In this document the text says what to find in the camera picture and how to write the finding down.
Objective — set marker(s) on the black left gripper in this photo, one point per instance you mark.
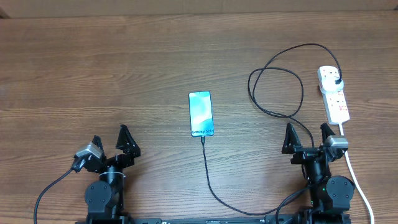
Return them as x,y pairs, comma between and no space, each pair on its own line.
130,152

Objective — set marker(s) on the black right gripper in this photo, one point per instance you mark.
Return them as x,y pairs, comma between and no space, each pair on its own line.
291,145

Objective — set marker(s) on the smartphone with teal screen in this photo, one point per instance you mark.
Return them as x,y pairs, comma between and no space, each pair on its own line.
201,114

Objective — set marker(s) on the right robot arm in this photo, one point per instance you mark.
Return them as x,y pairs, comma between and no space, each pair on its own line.
330,195

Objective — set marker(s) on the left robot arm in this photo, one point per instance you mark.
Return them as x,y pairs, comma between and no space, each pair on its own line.
105,197

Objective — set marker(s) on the white charger plug adapter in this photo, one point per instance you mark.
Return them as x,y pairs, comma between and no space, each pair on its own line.
329,85

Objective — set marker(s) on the white power strip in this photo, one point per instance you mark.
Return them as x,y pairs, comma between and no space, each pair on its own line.
335,103

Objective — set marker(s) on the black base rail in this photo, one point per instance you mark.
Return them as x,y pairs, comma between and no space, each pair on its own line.
268,219

